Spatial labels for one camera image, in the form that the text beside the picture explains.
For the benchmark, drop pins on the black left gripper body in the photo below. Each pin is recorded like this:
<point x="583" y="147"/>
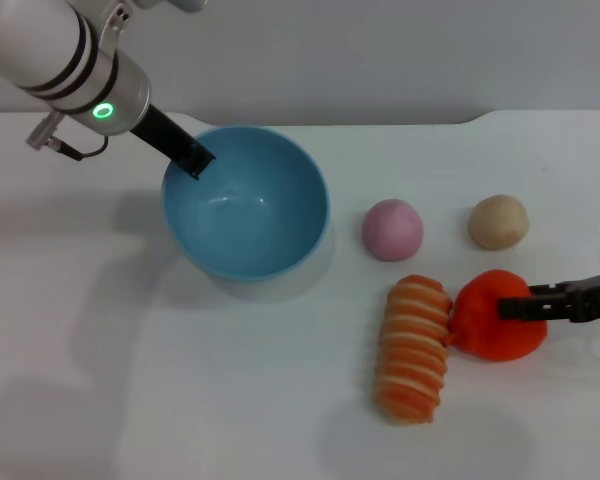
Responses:
<point x="162" y="132"/>

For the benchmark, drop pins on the red-orange soft toy orange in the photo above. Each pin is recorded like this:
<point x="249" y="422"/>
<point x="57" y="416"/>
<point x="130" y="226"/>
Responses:
<point x="480" y="340"/>

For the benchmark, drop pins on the orange white striped bread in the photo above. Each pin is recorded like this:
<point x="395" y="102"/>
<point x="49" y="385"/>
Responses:
<point x="412" y="350"/>

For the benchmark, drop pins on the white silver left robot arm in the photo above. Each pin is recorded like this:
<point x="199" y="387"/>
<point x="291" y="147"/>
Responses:
<point x="55" y="45"/>

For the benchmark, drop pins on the beige round bun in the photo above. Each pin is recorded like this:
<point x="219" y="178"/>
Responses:
<point x="498" y="222"/>

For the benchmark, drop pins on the blue bowl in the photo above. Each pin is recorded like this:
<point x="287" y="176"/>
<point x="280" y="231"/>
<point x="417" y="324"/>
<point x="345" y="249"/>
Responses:
<point x="250" y="215"/>

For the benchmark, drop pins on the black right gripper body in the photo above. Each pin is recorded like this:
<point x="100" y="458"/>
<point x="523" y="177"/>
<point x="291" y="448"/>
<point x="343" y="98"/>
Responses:
<point x="597" y="300"/>

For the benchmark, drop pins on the pink round bun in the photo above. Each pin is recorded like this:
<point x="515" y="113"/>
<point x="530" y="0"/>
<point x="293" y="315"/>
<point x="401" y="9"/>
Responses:
<point x="392" y="230"/>

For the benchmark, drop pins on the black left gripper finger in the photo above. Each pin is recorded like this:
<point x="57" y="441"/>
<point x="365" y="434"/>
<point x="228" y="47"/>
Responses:
<point x="199" y="160"/>

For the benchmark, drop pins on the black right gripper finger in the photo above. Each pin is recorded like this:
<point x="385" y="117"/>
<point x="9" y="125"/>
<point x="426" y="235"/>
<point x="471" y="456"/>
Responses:
<point x="550" y="289"/>
<point x="530" y="309"/>

